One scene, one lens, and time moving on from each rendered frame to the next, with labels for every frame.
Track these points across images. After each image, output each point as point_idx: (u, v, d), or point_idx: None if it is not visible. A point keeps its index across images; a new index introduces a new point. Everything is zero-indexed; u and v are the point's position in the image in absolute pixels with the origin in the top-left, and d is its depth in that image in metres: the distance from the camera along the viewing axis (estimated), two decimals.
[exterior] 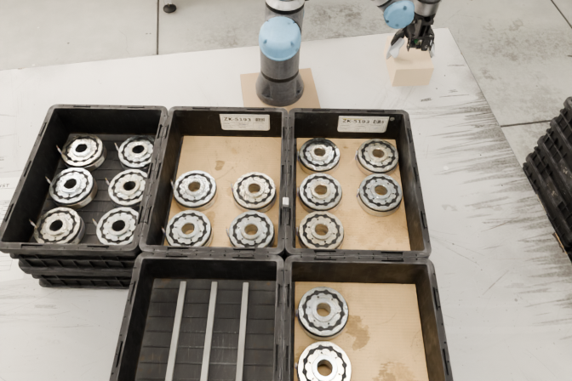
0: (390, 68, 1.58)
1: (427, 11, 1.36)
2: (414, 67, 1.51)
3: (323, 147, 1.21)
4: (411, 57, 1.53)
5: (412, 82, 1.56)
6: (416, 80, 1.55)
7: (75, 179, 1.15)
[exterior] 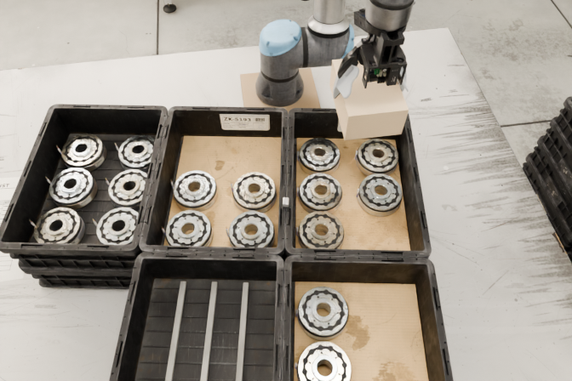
0: (340, 111, 1.00)
1: (392, 22, 0.78)
2: (377, 110, 0.93)
3: (323, 147, 1.21)
4: (372, 93, 0.96)
5: (376, 133, 0.98)
6: (382, 128, 0.97)
7: (75, 179, 1.15)
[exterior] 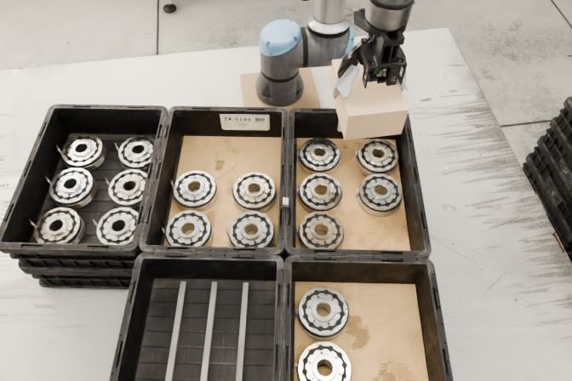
0: (340, 111, 1.00)
1: (392, 22, 0.78)
2: (377, 110, 0.93)
3: (323, 147, 1.21)
4: (372, 93, 0.96)
5: (375, 133, 0.98)
6: (382, 128, 0.97)
7: (75, 179, 1.15)
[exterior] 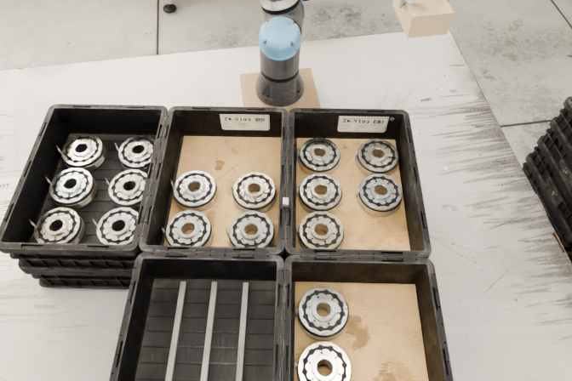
0: (403, 18, 1.41)
1: None
2: (432, 13, 1.34)
3: (323, 147, 1.21)
4: (427, 3, 1.37)
5: (429, 32, 1.39)
6: (434, 28, 1.38)
7: (75, 179, 1.15)
